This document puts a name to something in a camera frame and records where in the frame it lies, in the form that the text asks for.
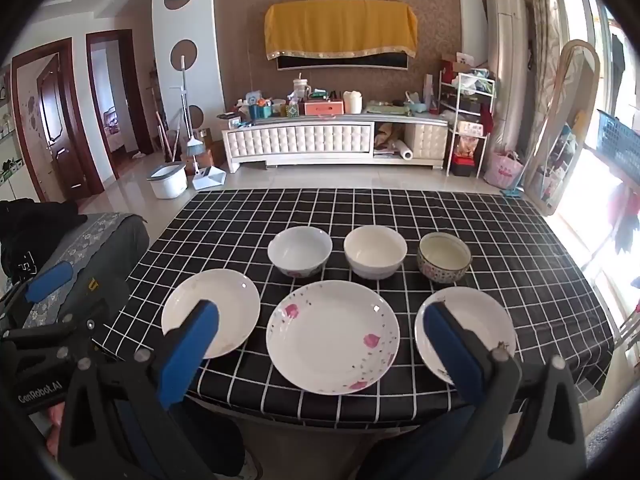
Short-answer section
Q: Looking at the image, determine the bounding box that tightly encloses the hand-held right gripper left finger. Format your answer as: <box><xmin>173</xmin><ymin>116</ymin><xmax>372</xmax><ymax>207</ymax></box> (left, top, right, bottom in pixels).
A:
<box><xmin>59</xmin><ymin>299</ymin><xmax>222</xmax><ymax>480</ymax></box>

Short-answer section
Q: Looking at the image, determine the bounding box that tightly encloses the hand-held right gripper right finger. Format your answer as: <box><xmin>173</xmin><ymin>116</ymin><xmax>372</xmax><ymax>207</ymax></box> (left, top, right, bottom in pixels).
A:
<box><xmin>422</xmin><ymin>300</ymin><xmax>591</xmax><ymax>480</ymax></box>

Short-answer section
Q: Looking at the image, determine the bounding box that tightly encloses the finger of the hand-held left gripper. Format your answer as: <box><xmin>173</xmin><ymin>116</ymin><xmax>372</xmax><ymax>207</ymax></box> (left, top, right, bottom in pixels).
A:
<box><xmin>0</xmin><ymin>312</ymin><xmax>101</xmax><ymax>361</ymax></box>
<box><xmin>0</xmin><ymin>261</ymin><xmax>76</xmax><ymax>321</ymax></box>

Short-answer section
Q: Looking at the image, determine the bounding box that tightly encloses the white plate with brown print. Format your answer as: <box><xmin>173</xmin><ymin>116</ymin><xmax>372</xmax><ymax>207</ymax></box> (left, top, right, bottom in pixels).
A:
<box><xmin>414</xmin><ymin>286</ymin><xmax>518</xmax><ymax>386</ymax></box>

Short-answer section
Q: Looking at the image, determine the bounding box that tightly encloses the small plain white plate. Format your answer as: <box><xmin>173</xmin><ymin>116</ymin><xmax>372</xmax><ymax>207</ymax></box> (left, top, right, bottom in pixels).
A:
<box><xmin>161</xmin><ymin>268</ymin><xmax>261</xmax><ymax>359</ymax></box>

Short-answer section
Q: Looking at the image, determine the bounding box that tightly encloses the large pink flower plate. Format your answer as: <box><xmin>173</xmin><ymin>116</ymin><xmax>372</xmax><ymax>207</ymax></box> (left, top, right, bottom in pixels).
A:
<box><xmin>265</xmin><ymin>280</ymin><xmax>401</xmax><ymax>394</ymax></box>

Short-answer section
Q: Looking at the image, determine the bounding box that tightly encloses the plain white bowl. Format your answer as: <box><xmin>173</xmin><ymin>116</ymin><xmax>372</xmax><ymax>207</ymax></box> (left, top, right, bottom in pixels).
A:
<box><xmin>343</xmin><ymin>225</ymin><xmax>408</xmax><ymax>280</ymax></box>

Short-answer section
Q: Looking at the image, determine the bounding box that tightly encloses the white bowl with pink flower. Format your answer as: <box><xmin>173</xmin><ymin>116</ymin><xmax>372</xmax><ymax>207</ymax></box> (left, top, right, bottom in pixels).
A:
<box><xmin>267</xmin><ymin>226</ymin><xmax>333</xmax><ymax>279</ymax></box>

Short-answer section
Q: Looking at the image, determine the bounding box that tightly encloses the person's left hand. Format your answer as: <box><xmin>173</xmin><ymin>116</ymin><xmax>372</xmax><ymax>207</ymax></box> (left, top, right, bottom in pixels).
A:
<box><xmin>46</xmin><ymin>402</ymin><xmax>68</xmax><ymax>456</ymax></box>

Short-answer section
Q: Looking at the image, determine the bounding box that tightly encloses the black garment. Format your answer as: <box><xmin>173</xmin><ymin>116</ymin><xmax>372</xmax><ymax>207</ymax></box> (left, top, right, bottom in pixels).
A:
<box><xmin>0</xmin><ymin>199</ymin><xmax>88</xmax><ymax>283</ymax></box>

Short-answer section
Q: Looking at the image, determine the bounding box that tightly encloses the person's left leg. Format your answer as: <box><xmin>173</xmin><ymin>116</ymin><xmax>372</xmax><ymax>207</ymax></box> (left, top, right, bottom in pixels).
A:
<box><xmin>115</xmin><ymin>400</ymin><xmax>251</xmax><ymax>480</ymax></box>

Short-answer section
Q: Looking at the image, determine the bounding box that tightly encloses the person's leg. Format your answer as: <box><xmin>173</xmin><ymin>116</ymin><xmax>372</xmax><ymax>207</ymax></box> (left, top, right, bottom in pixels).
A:
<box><xmin>115</xmin><ymin>400</ymin><xmax>251</xmax><ymax>480</ymax></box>
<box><xmin>357</xmin><ymin>407</ymin><xmax>503</xmax><ymax>480</ymax></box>

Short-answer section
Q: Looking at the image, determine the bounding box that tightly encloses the patterned ceramic bowl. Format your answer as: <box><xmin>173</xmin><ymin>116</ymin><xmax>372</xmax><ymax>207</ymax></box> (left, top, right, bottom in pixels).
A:
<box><xmin>417</xmin><ymin>232</ymin><xmax>472</xmax><ymax>284</ymax></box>

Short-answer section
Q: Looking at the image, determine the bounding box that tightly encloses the person's right leg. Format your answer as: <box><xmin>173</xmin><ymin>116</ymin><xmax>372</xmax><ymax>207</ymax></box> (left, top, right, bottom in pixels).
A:
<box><xmin>357</xmin><ymin>407</ymin><xmax>503</xmax><ymax>480</ymax></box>

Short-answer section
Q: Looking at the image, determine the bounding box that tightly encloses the white mop bucket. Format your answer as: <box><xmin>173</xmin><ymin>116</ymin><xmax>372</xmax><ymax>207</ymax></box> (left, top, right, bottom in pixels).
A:
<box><xmin>146</xmin><ymin>162</ymin><xmax>188</xmax><ymax>200</ymax></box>

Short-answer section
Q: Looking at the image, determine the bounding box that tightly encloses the brown wooden door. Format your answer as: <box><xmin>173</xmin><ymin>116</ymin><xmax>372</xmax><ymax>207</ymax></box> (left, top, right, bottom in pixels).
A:
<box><xmin>11</xmin><ymin>37</ymin><xmax>103</xmax><ymax>202</ymax></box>

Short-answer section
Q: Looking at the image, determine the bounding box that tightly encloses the white dustpan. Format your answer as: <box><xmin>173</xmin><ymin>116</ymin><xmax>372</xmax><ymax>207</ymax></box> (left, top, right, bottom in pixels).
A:
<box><xmin>192</xmin><ymin>161</ymin><xmax>227</xmax><ymax>191</ymax></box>

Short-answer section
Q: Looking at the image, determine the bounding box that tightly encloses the black white checked tablecloth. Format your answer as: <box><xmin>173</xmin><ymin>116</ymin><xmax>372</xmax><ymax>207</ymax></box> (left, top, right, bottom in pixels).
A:
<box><xmin>92</xmin><ymin>188</ymin><xmax>616</xmax><ymax>428</ymax></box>

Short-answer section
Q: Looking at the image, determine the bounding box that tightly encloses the grey textured blanket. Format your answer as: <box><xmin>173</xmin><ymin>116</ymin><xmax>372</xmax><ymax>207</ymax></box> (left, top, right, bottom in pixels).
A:
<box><xmin>582</xmin><ymin>395</ymin><xmax>640</xmax><ymax>463</ymax></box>

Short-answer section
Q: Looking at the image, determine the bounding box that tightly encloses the pink bag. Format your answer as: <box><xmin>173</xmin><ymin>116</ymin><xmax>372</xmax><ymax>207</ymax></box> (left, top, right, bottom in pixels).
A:
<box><xmin>484</xmin><ymin>150</ymin><xmax>525</xmax><ymax>190</ymax></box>

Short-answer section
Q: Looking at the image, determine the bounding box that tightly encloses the mop with metal pole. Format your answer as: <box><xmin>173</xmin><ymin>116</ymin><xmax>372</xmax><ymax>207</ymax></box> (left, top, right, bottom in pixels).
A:
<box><xmin>170</xmin><ymin>55</ymin><xmax>197</xmax><ymax>166</ymax></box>

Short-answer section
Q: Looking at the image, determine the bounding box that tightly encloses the white tufted television cabinet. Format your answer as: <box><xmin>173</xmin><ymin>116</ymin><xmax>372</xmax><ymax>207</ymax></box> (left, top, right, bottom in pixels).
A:
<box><xmin>221</xmin><ymin>112</ymin><xmax>449</xmax><ymax>174</ymax></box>

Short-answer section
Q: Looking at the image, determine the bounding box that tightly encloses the white metal rack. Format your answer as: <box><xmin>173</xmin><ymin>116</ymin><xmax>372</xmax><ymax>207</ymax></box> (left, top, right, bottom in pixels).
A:
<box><xmin>439</xmin><ymin>67</ymin><xmax>496</xmax><ymax>178</ymax></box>

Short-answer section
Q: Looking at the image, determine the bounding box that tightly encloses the blue plastic basket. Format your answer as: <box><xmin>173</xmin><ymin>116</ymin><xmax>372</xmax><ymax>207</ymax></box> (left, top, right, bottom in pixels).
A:
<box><xmin>595</xmin><ymin>110</ymin><xmax>640</xmax><ymax>175</ymax></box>

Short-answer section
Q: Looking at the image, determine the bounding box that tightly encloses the pink storage box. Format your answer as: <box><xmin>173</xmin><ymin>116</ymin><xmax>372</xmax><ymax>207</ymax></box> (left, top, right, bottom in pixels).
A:
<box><xmin>303</xmin><ymin>100</ymin><xmax>346</xmax><ymax>117</ymax></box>

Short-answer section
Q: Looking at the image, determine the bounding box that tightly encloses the standing air conditioner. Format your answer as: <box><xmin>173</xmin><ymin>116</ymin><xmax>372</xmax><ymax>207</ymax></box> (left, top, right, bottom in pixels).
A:
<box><xmin>486</xmin><ymin>0</ymin><xmax>527</xmax><ymax>181</ymax></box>

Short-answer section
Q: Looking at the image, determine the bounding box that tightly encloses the black television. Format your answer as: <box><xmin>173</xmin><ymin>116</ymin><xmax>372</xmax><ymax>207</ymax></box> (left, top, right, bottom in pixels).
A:
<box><xmin>276</xmin><ymin>50</ymin><xmax>409</xmax><ymax>72</ymax></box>

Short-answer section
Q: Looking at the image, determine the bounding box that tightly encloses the patterned curtain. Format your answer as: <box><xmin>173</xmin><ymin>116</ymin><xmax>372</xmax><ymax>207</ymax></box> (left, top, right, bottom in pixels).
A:
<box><xmin>517</xmin><ymin>0</ymin><xmax>568</xmax><ymax>126</ymax></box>

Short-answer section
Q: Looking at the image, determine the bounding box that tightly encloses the yellow television cover cloth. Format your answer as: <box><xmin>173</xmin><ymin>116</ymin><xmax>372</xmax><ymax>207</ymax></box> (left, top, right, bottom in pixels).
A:
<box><xmin>264</xmin><ymin>0</ymin><xmax>419</xmax><ymax>61</ymax></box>

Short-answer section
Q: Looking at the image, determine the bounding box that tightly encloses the wooden frame floor mirror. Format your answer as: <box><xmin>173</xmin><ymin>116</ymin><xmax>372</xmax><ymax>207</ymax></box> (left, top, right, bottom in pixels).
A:
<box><xmin>520</xmin><ymin>39</ymin><xmax>601</xmax><ymax>216</ymax></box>

